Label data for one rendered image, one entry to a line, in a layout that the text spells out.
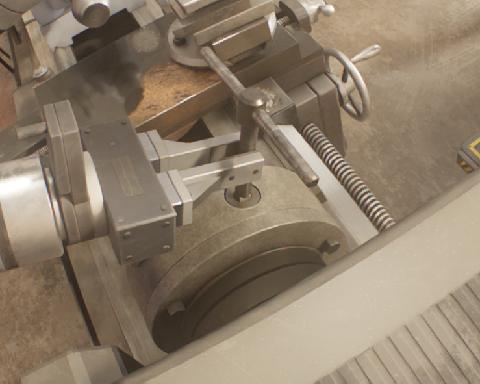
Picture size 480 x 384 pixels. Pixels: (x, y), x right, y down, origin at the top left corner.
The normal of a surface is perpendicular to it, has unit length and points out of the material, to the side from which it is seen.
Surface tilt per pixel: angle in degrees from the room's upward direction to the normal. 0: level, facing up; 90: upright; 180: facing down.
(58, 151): 69
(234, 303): 15
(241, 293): 8
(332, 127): 90
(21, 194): 35
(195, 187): 22
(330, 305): 0
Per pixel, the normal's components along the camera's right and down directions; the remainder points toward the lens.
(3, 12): 0.36, 0.91
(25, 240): 0.44, 0.48
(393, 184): -0.22, -0.56
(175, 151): 0.11, -0.70
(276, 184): 0.36, -0.74
